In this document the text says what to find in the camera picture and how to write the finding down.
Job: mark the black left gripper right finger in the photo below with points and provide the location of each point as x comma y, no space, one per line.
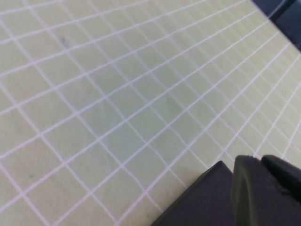
287,175

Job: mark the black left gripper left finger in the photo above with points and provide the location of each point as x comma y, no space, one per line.
254,202

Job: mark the green white-grid tablecloth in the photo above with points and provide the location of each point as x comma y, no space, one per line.
105,106

